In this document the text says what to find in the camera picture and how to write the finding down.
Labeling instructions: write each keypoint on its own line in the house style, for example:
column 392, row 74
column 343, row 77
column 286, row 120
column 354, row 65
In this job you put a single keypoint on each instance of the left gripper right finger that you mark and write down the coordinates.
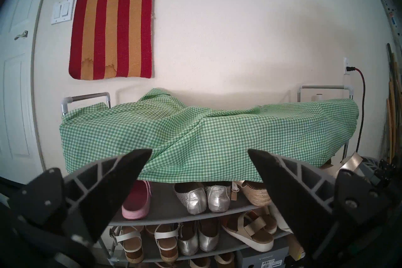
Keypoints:
column 285, row 192

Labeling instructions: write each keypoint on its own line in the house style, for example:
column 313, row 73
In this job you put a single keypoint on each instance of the white light switch plate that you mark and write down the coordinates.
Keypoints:
column 62, row 11

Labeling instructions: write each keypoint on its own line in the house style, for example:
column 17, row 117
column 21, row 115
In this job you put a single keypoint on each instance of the striped flag wall hanging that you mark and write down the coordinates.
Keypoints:
column 113, row 25

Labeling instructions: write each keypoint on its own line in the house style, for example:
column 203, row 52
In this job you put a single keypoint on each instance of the large grey Vionic shoebox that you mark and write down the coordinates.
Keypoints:
column 260, row 259

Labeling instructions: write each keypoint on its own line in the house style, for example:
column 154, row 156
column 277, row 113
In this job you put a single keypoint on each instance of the grey metal shoe rack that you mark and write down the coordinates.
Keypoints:
column 163, row 207

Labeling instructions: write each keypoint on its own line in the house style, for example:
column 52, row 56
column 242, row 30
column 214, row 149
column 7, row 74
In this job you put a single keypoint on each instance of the brown cardboard shoebox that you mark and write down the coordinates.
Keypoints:
column 295, row 248

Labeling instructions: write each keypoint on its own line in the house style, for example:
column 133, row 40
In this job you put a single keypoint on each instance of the pink slip-on shoe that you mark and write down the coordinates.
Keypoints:
column 136, row 204

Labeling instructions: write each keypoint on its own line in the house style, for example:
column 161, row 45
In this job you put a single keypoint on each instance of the brown suede shoe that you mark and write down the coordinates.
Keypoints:
column 224, row 261
column 199, row 263

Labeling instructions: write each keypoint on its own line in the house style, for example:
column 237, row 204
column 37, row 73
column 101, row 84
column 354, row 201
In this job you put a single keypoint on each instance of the wooden slats bundle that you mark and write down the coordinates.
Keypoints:
column 392, row 113

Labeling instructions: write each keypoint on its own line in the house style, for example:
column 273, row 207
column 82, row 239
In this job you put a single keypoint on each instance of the white panel door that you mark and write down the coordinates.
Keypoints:
column 15, row 97

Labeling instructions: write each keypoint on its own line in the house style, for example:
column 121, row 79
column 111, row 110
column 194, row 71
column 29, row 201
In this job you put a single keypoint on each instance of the beige espadrille platform sandal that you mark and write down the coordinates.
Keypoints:
column 254, row 195
column 351, row 160

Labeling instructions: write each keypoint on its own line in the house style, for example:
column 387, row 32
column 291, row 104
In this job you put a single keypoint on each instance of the green gingham cloth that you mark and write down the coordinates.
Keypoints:
column 204, row 138

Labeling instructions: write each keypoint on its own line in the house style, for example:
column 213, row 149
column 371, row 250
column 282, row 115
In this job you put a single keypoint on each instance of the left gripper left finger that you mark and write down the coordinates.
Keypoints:
column 106, row 192

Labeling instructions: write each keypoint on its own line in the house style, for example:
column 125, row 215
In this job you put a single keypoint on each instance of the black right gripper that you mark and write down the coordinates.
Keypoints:
column 397, row 190

